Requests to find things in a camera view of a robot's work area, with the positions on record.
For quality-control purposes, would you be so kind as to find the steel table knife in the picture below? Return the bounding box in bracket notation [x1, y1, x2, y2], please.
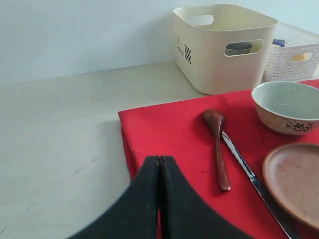
[221, 130, 302, 239]

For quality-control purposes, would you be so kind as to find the red tablecloth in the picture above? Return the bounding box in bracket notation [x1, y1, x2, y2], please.
[119, 90, 319, 239]

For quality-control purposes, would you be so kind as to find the dark wooden spoon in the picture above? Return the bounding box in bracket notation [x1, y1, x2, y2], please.
[202, 109, 231, 192]

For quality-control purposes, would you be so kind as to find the cream plastic storage bin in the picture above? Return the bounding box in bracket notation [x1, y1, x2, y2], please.
[173, 4, 278, 95]

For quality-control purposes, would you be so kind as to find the yellow cheese wedge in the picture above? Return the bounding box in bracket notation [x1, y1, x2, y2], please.
[291, 52, 312, 62]

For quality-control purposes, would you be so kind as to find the white perforated plastic basket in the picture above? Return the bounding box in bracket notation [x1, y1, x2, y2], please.
[263, 23, 319, 82]

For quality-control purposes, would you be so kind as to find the blue white milk carton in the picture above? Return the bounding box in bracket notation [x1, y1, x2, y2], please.
[272, 38, 286, 47]

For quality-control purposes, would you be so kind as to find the white ceramic floral bowl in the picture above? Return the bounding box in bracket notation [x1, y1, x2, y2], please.
[251, 81, 319, 135]

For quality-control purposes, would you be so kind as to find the stainless steel cup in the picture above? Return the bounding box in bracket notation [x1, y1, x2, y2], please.
[224, 42, 253, 56]

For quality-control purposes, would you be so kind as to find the brown wooden plate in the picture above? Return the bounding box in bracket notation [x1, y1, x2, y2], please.
[262, 143, 319, 231]

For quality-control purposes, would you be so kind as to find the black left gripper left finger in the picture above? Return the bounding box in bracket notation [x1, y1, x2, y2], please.
[70, 156, 160, 239]

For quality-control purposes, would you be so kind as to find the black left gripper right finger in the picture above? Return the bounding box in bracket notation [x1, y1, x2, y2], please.
[158, 156, 251, 239]

